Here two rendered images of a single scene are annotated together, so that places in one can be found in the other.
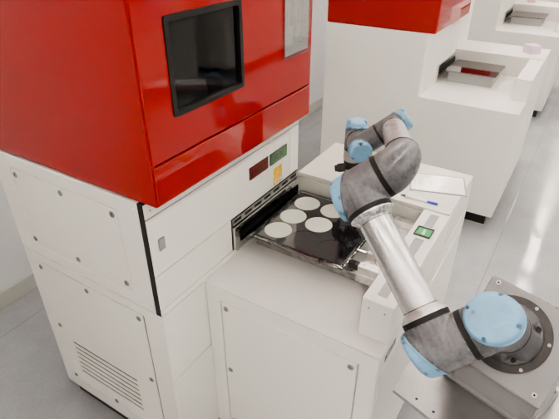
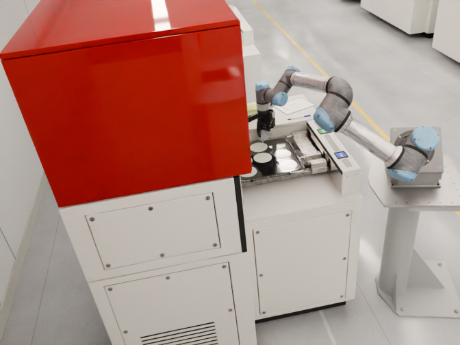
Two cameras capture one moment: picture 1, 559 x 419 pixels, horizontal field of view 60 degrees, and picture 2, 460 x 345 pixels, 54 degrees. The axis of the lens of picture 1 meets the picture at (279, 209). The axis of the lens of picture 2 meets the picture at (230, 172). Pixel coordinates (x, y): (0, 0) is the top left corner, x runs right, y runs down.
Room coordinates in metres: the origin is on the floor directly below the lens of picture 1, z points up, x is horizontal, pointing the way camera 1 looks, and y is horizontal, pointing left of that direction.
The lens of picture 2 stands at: (-0.01, 1.28, 2.21)
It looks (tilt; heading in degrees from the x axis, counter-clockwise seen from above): 34 degrees down; 322
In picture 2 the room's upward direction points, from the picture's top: 7 degrees counter-clockwise
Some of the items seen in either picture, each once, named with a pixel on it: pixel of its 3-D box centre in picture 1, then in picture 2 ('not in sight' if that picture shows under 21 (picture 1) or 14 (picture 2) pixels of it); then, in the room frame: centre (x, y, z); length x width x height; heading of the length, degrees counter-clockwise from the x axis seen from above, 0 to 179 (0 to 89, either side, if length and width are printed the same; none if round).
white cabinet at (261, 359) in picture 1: (344, 320); (280, 214); (1.49, -0.27, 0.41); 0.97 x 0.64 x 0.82; 148
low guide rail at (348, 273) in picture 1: (316, 260); (279, 177); (1.35, -0.13, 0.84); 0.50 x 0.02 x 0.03; 58
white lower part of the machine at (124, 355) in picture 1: (180, 299); (176, 267); (1.62, 0.44, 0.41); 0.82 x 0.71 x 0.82; 148
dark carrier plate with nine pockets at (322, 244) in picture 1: (319, 224); (262, 157); (1.48, -0.14, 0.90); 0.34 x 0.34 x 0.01; 58
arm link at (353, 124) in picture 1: (356, 135); (263, 92); (1.58, -0.27, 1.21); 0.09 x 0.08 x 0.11; 178
